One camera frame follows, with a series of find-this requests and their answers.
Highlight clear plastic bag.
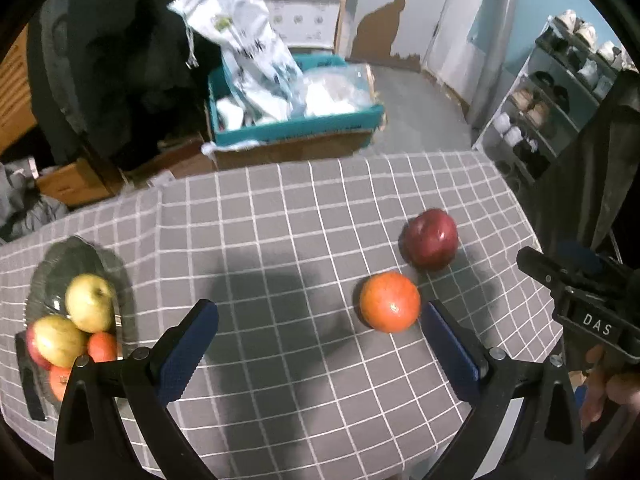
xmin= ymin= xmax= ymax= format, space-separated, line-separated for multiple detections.
xmin=300 ymin=65 xmax=378 ymax=116

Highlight rows of shoes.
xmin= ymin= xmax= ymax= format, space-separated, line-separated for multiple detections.
xmin=492 ymin=9 xmax=638 ymax=181

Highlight white printed plastic bag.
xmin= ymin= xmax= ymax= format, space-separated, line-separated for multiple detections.
xmin=167 ymin=0 xmax=306 ymax=123

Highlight person's right hand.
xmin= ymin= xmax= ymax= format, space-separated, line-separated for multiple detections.
xmin=580 ymin=344 xmax=640 ymax=428

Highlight wooden louvred cabinet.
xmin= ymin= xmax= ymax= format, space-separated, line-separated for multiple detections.
xmin=0 ymin=25 xmax=38 ymax=156

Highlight white printed box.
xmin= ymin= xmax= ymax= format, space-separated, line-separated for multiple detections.
xmin=264 ymin=0 xmax=346 ymax=53

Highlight teal cardboard box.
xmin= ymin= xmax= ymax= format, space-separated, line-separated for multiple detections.
xmin=204 ymin=54 xmax=386 ymax=171

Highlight white door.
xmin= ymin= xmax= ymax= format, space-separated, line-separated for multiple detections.
xmin=422 ymin=0 xmax=501 ymax=93

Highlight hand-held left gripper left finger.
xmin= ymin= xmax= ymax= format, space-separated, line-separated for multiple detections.
xmin=54 ymin=299 xmax=220 ymax=480

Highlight grey clothing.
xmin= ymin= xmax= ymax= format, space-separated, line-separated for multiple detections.
xmin=0 ymin=157 xmax=68 ymax=243

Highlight orange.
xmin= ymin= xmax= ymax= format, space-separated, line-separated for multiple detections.
xmin=359 ymin=271 xmax=422 ymax=333
xmin=87 ymin=331 xmax=119 ymax=364
xmin=48 ymin=365 xmax=74 ymax=402

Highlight grey checked tablecloth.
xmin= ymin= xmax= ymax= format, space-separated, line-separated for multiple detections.
xmin=0 ymin=150 xmax=563 ymax=480

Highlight dark green jacket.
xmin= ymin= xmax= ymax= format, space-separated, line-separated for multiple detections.
xmin=27 ymin=0 xmax=146 ymax=166

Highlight yellow-red apple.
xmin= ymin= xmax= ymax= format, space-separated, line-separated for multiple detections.
xmin=34 ymin=315 xmax=88 ymax=368

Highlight green glass plate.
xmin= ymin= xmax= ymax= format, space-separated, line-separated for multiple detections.
xmin=24 ymin=236 xmax=138 ymax=406

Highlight yellow-green apple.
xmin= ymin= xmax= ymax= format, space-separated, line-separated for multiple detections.
xmin=65 ymin=274 xmax=116 ymax=333

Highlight grey shoe rack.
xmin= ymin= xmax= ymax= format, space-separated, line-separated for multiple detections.
xmin=472 ymin=15 xmax=640 ymax=196

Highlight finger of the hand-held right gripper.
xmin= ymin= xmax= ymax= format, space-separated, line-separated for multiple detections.
xmin=516 ymin=246 xmax=576 ymax=293
xmin=555 ymin=240 xmax=636 ymax=286

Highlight dark red apple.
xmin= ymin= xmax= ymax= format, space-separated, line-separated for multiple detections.
xmin=402 ymin=208 xmax=459 ymax=271

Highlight black jacket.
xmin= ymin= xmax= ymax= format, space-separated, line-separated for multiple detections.
xmin=135 ymin=0 xmax=223 ymax=171

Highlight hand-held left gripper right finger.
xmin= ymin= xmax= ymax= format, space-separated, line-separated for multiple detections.
xmin=422 ymin=300 xmax=586 ymax=480

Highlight brown cardboard box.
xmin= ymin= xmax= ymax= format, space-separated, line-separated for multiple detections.
xmin=37 ymin=157 xmax=113 ymax=208

